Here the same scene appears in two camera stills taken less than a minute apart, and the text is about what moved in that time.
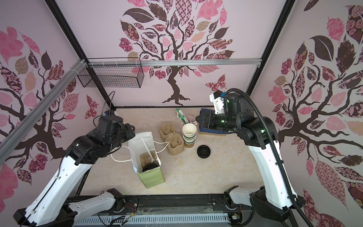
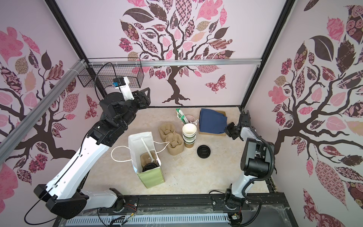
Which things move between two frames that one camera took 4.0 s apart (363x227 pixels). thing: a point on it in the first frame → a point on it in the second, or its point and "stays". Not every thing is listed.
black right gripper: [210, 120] → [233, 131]
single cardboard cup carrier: [145, 159] stays
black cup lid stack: [203, 151] stays
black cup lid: [149, 166] stays
